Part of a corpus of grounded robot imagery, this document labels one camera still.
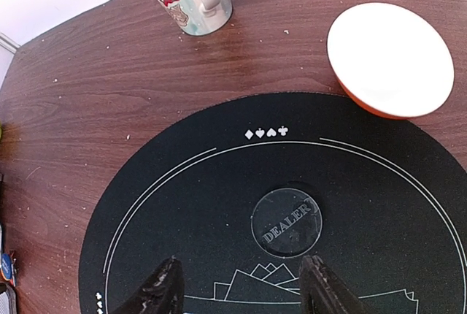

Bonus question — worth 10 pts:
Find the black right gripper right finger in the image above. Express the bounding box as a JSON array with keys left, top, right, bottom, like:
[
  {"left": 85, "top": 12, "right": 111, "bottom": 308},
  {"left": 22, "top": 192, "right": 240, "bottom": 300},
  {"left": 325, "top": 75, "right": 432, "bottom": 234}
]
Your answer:
[{"left": 298, "top": 256, "right": 368, "bottom": 314}]

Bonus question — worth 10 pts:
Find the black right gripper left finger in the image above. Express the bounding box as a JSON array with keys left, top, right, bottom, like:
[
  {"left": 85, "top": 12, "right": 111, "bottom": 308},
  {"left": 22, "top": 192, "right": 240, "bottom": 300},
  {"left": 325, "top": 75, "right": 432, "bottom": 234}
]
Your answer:
[{"left": 112, "top": 256, "right": 185, "bottom": 314}]

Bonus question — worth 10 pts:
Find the clear dealer button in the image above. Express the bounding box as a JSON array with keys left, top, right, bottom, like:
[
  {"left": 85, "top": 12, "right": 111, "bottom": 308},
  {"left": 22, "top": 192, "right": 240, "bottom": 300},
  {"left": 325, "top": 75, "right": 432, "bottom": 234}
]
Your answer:
[{"left": 250, "top": 187, "right": 323, "bottom": 259}]

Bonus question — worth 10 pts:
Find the blue small blind button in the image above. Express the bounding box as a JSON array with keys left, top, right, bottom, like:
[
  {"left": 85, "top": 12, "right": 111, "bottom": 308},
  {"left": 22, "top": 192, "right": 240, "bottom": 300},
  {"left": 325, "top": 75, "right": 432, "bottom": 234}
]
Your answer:
[{"left": 1, "top": 253, "right": 13, "bottom": 281}]

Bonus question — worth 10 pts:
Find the round black poker mat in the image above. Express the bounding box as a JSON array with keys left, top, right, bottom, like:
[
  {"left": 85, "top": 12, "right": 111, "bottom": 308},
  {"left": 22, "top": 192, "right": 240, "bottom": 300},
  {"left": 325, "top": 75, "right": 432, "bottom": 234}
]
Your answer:
[{"left": 79, "top": 93, "right": 466, "bottom": 313}]

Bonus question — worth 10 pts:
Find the blue playing card deck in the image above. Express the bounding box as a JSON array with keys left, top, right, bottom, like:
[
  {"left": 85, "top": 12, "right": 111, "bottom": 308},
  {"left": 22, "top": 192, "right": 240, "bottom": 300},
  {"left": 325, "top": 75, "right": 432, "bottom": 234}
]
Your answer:
[{"left": 0, "top": 283, "right": 18, "bottom": 314}]

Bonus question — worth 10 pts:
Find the white orange bowl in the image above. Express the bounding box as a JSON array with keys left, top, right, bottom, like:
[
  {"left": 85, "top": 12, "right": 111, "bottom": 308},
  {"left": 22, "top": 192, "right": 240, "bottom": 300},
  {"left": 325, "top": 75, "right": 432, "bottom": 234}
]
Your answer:
[{"left": 327, "top": 2, "right": 455, "bottom": 119}]

